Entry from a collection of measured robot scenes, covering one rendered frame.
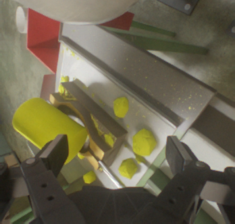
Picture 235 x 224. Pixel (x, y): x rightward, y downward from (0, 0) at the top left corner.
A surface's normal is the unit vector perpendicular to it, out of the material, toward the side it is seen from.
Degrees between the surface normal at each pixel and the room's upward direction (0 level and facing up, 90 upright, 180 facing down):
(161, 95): 0
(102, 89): 0
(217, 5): 0
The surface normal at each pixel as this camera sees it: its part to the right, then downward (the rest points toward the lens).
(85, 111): 0.32, -0.79
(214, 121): -0.66, 0.22
